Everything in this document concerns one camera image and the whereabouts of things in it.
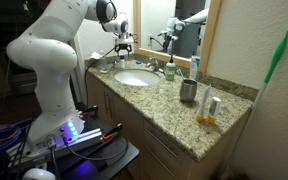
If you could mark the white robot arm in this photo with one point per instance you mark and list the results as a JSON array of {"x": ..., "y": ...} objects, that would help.
[{"x": 47, "y": 56}]

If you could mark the white oval sink basin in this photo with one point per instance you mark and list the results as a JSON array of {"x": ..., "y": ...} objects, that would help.
[{"x": 137, "y": 77}]

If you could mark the wooden framed mirror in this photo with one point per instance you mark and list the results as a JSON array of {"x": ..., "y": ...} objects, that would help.
[{"x": 214, "y": 33}]

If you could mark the white bottle with blue lid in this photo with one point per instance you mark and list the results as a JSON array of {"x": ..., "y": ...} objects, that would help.
[{"x": 122, "y": 64}]

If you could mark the small blue case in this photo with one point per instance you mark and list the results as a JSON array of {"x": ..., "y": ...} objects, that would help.
[{"x": 138, "y": 62}]

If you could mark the clear plastic bottle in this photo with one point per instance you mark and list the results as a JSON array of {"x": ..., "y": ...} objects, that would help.
[{"x": 103, "y": 65}]

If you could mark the small purple item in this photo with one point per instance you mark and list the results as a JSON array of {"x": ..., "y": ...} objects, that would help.
[{"x": 113, "y": 64}]

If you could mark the toothbrush in cup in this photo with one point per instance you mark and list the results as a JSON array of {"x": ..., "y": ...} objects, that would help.
[{"x": 180, "y": 74}]

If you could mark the green soap pump bottle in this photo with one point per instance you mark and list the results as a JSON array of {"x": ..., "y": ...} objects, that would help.
[{"x": 170, "y": 71}]

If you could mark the white bottle with orange cap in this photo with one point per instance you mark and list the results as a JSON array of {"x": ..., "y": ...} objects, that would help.
[{"x": 214, "y": 110}]

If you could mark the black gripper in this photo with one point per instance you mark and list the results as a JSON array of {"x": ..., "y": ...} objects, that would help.
[{"x": 124, "y": 40}]

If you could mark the wooden vanity cabinet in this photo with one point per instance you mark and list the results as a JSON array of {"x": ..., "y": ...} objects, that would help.
[{"x": 130, "y": 123}]

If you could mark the steel cup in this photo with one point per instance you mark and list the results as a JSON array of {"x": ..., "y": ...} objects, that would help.
[{"x": 188, "y": 91}]

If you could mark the white tube with orange cap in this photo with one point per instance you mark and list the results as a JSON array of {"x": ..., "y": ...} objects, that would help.
[{"x": 203, "y": 105}]

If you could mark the black cart top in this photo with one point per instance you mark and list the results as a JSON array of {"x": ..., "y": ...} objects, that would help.
[{"x": 117, "y": 155}]

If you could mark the white round object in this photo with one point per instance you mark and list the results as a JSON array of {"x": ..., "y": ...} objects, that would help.
[{"x": 39, "y": 174}]

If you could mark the chrome faucet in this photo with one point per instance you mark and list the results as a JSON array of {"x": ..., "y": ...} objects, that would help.
[{"x": 153, "y": 64}]

